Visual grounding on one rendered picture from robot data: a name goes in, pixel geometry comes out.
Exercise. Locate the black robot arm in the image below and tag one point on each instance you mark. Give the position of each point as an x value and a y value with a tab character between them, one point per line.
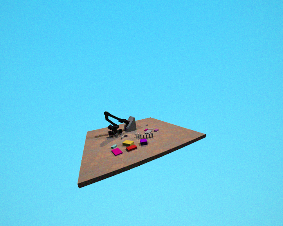
115	126

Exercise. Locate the purple block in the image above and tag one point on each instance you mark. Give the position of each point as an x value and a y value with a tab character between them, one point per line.
143	142

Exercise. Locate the magenta rectangular block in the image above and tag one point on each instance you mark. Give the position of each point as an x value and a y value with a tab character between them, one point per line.
116	151

